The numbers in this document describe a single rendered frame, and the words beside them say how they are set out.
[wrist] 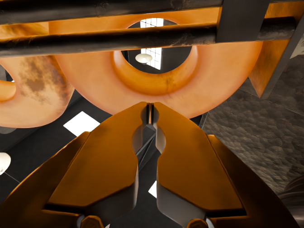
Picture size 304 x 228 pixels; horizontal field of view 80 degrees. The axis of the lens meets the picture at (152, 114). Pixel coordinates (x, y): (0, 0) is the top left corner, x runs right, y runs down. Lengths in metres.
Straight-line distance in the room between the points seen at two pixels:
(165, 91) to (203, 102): 0.04
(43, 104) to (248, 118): 0.46
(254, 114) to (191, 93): 0.36
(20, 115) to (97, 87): 0.10
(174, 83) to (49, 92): 0.11
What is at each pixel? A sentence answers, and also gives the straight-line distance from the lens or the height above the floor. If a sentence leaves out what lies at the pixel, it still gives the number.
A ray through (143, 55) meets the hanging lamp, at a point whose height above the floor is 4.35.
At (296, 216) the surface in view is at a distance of 0.51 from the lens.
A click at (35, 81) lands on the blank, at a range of 0.19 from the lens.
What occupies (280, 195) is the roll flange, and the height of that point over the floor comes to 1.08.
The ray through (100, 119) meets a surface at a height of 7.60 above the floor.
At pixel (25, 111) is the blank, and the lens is 0.23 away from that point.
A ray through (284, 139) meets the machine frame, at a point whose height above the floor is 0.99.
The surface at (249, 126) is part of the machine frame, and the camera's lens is 0.55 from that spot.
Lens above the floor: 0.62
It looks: 49 degrees up
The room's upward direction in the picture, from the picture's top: 178 degrees counter-clockwise
